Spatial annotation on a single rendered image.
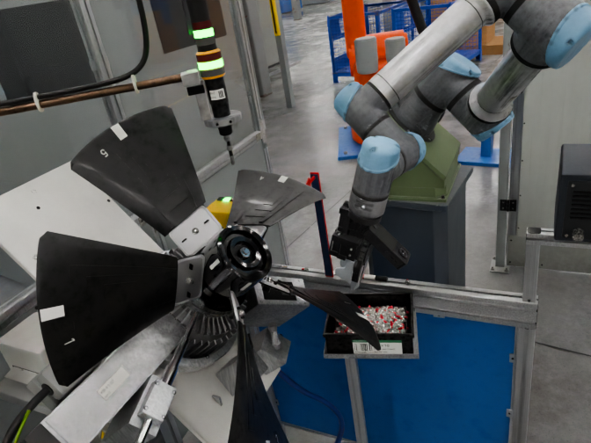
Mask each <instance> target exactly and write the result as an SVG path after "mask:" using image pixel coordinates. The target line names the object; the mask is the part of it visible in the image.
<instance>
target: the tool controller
mask: <svg viewBox="0 0 591 443"><path fill-rule="evenodd" d="M554 239H555V240H559V241H571V242H583V243H591V143H565V144H563V145H562V146H561V153H560V161H559V169H558V185H557V193H556V201H555V213H554Z"/></svg>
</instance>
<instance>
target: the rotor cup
mask: <svg viewBox="0 0 591 443"><path fill-rule="evenodd" d="M243 247H245V248H247V249H248V250H249V252H250V256H249V257H248V258H245V257H243V256H242V255H241V253H240V249H241V248H243ZM200 253H204V257H205V263H204V273H203V281H202V291H201V296H200V297H199V298H198V299H196V300H193V301H191V302H192V303H193V304H194V305H195V306H197V307H198V308H199V309H202V310H204V311H206V312H208V313H210V314H214V315H225V314H228V312H229V311H232V308H231V304H230V296H229V292H228V290H230V291H233V292H234V294H235V296H236V297H237V301H238V303H239V306H240V305H241V304H242V303H243V302H244V300H245V298H246V296H247V292H248V291H249V290H250V289H252V288H253V287H254V286H256V285H257V284H258V283H259V282H261V281H262V280H263V279H264V278H265V277H266V276H267V275H268V273H269V272H270V270H271V267H272V256H271V252H270V250H269V248H268V246H267V244H266V242H265V241H264V239H263V238H262V237H261V236H260V235H259V234H258V233H257V232H255V231H254V230H252V229H250V228H248V227H246V226H243V225H230V226H228V227H226V228H224V229H222V230H221V231H220V232H219V233H218V234H217V235H216V236H215V237H214V238H213V239H212V240H211V241H210V242H209V243H208V245H207V246H204V247H203V248H202V249H201V250H199V251H198V252H197V253H196V254H200ZM196 254H195V255H196ZM217 259H218V260H219V262H220V263H219V264H217V265H216V266H215V267H214V268H213V269H212V270H211V269H210V266H211V265H212V264H213V263H214V262H215V261H216V260H217ZM248 283H251V285H250V286H248V287H247V288H246V289H245V290H240V289H241V288H243V287H244V286H245V285H246V284H248Z"/></svg>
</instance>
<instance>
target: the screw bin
mask: <svg viewBox="0 0 591 443"><path fill-rule="evenodd" d="M345 295H346V296H347V297H348V298H349V299H350V300H351V301H353V302H354V303H355V304H356V305H357V306H359V305H360V306H361V307H368V305H370V307H376V306H378V307H382V306H384V307H386V306H387V305H389V306H391V305H392V307H396V306H406V310H407V311H409V314H407V316H408V318H407V327H409V330H407V333H376V335H377V337H378V339H379V342H380V346H381V350H380V351H377V349H375V348H374V347H373V346H372V345H371V344H369V343H368V342H367V341H366V340H364V339H363V338H362V337H360V336H359V335H358V334H356V333H333V332H334V327H335V322H336V319H335V318H334V317H332V316H330V315H329V314H327V316H326V320H325V328H324V333H323V338H325V342H326V347H327V353H395V354H414V350H413V346H414V343H413V339H414V326H413V298H412V297H413V293H371V294H345Z"/></svg>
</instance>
